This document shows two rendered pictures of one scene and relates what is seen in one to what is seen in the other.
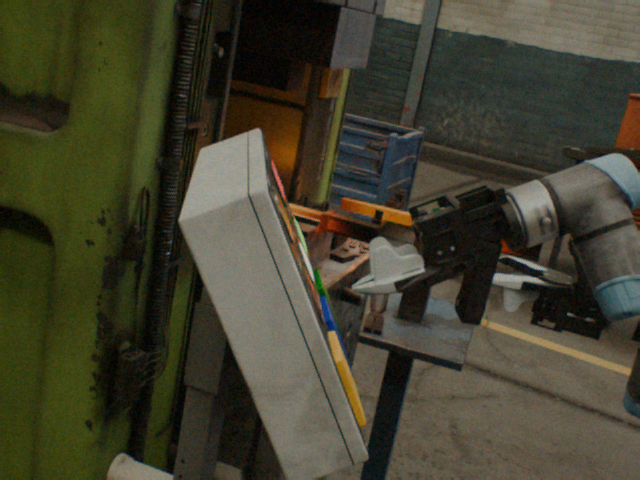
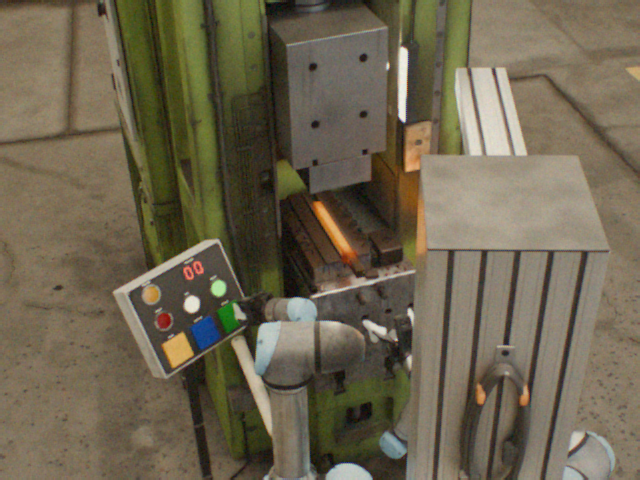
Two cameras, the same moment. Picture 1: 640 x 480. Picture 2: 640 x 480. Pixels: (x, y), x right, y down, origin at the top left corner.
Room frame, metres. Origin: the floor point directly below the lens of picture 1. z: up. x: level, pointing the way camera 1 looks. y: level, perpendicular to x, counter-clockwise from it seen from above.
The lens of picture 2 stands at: (0.00, -1.81, 2.77)
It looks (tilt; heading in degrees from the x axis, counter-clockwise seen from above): 37 degrees down; 55
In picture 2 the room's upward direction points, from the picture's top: 2 degrees counter-clockwise
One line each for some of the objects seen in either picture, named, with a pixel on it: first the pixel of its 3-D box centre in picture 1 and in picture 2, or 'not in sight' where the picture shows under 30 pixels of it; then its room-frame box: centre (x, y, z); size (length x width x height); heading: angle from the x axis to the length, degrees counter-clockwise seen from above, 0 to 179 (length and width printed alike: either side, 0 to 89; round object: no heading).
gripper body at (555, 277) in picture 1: (570, 303); (404, 350); (1.28, -0.43, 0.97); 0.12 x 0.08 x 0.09; 73
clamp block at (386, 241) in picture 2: (317, 223); (385, 246); (1.57, 0.01, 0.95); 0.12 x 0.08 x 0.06; 73
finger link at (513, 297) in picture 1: (512, 294); (373, 334); (1.25, -0.32, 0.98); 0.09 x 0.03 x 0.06; 109
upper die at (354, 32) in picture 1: (241, 17); (317, 141); (1.44, 0.21, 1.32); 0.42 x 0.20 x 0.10; 73
